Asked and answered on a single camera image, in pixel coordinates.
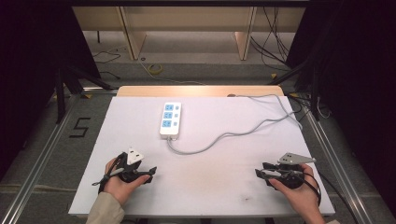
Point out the white table cover board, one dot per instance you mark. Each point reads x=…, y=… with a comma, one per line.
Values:
x=205, y=174

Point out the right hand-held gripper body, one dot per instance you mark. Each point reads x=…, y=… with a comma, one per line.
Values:
x=291, y=174

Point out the person's right hand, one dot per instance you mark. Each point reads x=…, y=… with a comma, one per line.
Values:
x=303, y=196

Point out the white power strip blue sockets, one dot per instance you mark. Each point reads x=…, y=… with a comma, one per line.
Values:
x=170, y=119

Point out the wooden bench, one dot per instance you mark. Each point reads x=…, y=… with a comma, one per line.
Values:
x=186, y=18

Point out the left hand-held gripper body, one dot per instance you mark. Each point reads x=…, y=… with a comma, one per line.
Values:
x=132, y=157

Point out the metal floor rail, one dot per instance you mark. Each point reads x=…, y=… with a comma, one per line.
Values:
x=37, y=161
x=339, y=174

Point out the black metal stand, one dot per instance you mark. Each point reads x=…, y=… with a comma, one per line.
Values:
x=67, y=84
x=313, y=90

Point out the person's left hand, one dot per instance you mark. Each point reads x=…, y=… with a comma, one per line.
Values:
x=120, y=188

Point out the black curtain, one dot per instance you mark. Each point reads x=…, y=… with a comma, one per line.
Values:
x=358, y=77
x=34, y=68

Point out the yellow tape roll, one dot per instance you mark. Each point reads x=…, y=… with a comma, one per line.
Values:
x=155, y=69

